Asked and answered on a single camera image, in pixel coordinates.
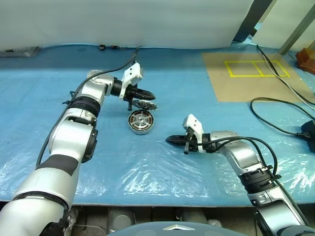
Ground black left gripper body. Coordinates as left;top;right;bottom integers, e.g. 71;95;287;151
122;84;139;111

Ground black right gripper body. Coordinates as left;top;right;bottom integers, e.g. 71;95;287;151
183;127;199;155

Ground finned round motor lid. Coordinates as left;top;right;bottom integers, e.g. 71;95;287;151
133;99;159;112

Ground silver spoked rotor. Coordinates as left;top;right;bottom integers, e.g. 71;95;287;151
130;111;152;130

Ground round copper-wound motor housing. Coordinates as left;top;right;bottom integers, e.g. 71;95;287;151
127;110;156;135

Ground blue plastic table sheet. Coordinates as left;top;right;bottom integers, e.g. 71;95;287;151
0;40;315;207

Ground brown cardboard sheet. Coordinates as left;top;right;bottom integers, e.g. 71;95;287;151
201;52;315;103

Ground grey rounded cylinder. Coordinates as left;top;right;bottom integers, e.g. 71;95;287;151
180;208;209;223
107;207;135;233

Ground white backdrop sheet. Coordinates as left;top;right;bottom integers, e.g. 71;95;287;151
0;0;254;50

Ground grey-blue robot torso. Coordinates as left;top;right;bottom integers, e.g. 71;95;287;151
107;220;223;236

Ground grey ribbed vent box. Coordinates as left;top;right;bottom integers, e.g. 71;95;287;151
0;45;40;58

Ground black power adapter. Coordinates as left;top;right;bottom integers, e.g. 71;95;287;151
301;119;315;149

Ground orange wooden blocks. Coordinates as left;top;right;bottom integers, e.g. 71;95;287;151
295;47;315;73

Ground white panel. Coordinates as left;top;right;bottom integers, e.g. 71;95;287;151
252;0;315;51

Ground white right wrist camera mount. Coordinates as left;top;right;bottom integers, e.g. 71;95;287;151
182;113;206;154

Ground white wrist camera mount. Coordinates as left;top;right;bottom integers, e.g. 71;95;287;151
118;62;144;100
182;113;206;154

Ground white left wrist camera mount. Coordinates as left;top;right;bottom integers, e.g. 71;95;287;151
118;62;144;100

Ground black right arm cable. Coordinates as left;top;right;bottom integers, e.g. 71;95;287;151
204;137;313;227

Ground black looped power cable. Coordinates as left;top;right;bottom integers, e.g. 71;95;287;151
250;97;315;139

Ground long black cable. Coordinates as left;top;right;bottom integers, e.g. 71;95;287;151
256;44;315;109

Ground grey thin cable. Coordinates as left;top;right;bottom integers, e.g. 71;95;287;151
260;50;315;104

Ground slanted aluminium frame post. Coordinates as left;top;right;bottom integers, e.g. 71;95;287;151
279;4;315;56

